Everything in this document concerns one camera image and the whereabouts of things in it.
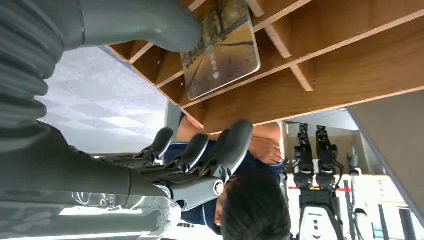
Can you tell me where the ribbed grey right arm sleeve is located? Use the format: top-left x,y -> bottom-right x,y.
0,0 -> 64,155

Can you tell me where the wooden slotted card rack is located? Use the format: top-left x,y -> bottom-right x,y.
105,0 -> 424,135

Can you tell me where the white robot with black joints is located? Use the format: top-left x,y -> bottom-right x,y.
346,145 -> 377,240

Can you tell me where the black and white humanoid robot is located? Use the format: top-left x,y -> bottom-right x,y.
291,123 -> 347,240

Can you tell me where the red tape strip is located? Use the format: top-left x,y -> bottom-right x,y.
287,186 -> 353,193

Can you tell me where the person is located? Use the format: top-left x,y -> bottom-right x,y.
163,112 -> 293,240

